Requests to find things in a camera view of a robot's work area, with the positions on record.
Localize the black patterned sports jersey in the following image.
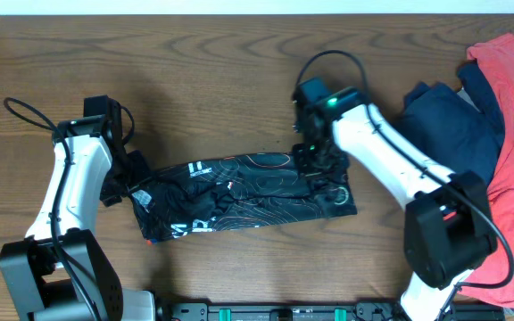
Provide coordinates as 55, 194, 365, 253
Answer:
100, 150, 359, 245

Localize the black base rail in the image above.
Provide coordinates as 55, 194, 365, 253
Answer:
155, 290, 506, 321

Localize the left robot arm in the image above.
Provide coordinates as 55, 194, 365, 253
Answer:
0, 116, 156, 320

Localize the navy blue garment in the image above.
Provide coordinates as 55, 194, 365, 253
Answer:
393, 58, 505, 185

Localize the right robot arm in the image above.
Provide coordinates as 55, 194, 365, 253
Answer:
293, 78, 501, 320

